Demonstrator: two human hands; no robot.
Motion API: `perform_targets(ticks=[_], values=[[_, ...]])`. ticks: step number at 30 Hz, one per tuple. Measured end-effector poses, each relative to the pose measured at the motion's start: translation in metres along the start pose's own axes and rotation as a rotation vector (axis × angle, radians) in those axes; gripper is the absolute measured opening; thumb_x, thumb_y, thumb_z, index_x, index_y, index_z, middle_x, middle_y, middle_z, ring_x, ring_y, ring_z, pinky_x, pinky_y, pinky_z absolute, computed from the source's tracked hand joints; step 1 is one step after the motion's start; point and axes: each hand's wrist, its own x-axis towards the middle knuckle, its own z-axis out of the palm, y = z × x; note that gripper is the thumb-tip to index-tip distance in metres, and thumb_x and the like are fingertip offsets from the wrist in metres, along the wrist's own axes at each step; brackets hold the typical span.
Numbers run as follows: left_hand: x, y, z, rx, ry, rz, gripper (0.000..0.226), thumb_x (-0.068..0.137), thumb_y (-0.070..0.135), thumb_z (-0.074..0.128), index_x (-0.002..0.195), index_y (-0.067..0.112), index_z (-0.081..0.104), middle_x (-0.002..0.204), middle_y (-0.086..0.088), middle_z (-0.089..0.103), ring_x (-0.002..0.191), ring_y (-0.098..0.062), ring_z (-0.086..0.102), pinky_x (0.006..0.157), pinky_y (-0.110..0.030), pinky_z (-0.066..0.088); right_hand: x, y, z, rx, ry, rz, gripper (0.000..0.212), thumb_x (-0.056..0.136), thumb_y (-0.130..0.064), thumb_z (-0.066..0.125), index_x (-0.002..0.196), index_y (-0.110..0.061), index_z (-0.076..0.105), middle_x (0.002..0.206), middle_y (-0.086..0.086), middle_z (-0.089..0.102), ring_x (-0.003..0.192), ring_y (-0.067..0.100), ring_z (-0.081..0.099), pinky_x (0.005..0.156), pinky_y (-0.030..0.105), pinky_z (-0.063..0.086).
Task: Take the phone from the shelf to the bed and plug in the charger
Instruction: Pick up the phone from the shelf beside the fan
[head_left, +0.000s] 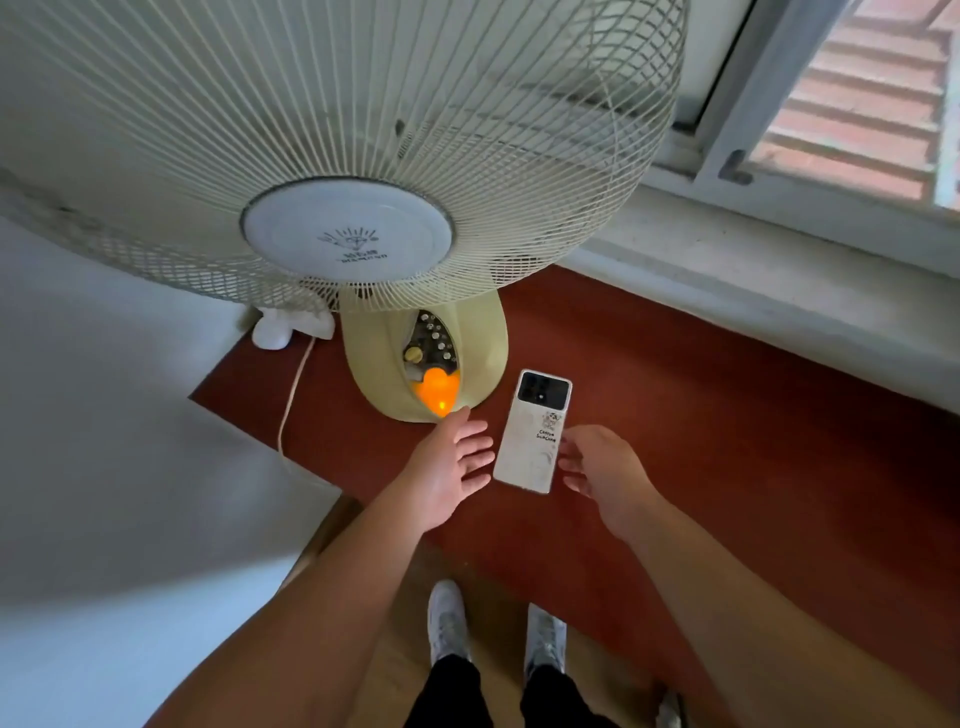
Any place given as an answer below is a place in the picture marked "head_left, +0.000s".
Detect white shoe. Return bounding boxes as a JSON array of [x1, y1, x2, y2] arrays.
[[523, 603, 568, 682], [426, 579, 474, 669]]

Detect red tiled roof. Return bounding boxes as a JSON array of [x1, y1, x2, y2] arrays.
[[750, 0, 960, 204]]

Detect person's right hand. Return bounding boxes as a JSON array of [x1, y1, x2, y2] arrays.
[[557, 424, 663, 543]]

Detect white left shoe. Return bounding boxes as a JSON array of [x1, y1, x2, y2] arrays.
[[426, 579, 474, 669]]

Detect white power plug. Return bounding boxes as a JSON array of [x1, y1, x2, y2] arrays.
[[251, 306, 336, 351]]

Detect white smartphone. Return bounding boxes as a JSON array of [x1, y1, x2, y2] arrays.
[[492, 368, 573, 495]]

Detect grey window frame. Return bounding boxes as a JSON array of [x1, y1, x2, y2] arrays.
[[645, 0, 960, 280]]

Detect white power cable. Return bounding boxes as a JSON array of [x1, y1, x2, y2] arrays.
[[276, 336, 339, 492]]

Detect person's left forearm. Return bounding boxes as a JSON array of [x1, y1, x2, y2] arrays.
[[144, 480, 427, 728]]

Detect grey window handle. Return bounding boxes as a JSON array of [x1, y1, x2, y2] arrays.
[[717, 150, 755, 187]]

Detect black trousers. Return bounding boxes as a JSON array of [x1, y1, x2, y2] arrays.
[[405, 654, 620, 728]]

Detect white right shoe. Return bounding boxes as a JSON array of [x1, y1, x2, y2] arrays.
[[523, 603, 568, 682]]

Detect white mattress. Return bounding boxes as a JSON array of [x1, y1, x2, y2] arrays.
[[0, 216, 342, 728]]

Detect cream desk fan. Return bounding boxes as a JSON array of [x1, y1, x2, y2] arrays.
[[0, 0, 690, 424]]

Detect person's left hand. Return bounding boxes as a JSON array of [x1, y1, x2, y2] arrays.
[[402, 407, 497, 534]]

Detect person's right forearm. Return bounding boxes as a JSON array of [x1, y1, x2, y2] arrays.
[[622, 491, 960, 728]]

